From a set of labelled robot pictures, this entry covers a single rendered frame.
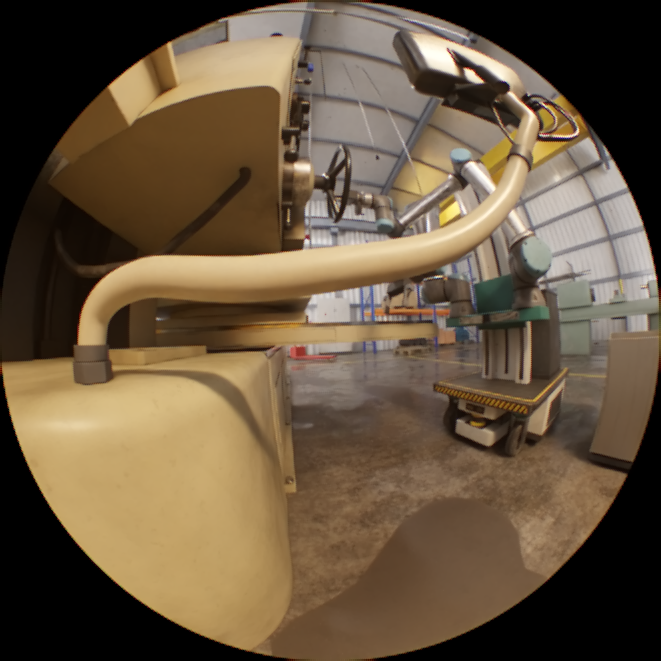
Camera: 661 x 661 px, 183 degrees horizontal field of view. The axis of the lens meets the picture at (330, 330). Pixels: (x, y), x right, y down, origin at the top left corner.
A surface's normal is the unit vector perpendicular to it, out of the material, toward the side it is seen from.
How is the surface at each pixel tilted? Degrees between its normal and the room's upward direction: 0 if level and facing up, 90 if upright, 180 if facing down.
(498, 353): 90
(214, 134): 180
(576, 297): 90
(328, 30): 169
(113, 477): 90
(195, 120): 180
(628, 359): 90
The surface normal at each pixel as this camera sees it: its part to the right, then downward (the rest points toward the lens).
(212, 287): 0.14, 0.49
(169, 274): 0.18, 0.12
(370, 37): 0.08, 0.97
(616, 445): -0.98, 0.04
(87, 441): 0.88, -0.23
